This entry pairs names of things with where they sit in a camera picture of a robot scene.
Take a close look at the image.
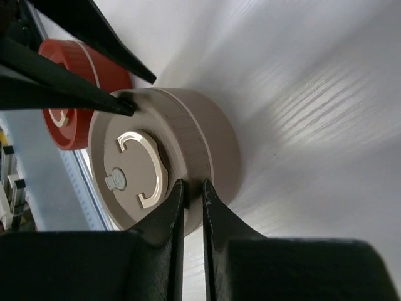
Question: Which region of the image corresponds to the beige lunch box container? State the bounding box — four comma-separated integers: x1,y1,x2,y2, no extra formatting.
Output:
156,88,242,236

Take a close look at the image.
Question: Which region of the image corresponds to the red lunch box container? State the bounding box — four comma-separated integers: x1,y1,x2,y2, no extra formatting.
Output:
80,43,132,93

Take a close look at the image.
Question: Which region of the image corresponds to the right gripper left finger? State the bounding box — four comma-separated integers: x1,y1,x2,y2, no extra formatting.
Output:
1,180,185,300

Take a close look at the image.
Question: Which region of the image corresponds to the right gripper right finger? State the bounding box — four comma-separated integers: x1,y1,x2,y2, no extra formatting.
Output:
202,181,399,300

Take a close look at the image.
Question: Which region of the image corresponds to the grey slotted cable duct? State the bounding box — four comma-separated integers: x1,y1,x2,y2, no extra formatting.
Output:
60,150,108,231

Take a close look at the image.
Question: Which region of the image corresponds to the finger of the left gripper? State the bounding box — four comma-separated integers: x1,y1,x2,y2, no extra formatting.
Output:
1,36,137,116
31,0,157,84

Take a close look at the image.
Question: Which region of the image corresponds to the aluminium front rail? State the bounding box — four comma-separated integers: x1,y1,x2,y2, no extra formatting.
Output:
1,129,29,231

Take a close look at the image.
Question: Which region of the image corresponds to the beige lunch box lid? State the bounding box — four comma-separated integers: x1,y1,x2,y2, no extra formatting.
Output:
88,88,212,234

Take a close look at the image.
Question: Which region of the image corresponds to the red lunch box lid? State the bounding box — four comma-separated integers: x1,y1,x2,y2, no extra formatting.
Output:
39,39,100,151

